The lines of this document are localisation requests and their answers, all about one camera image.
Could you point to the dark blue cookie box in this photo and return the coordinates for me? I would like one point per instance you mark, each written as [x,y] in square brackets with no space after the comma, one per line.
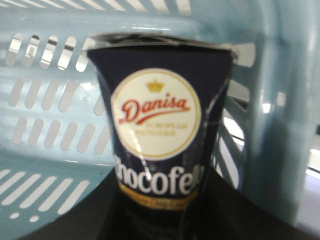
[164,100]

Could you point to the light blue plastic basket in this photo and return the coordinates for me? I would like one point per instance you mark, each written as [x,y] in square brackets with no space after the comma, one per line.
[55,146]

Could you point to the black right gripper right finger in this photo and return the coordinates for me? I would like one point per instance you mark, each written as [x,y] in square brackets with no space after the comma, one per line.
[222,213]

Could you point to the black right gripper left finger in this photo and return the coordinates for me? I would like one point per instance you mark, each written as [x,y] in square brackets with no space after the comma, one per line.
[87,220]

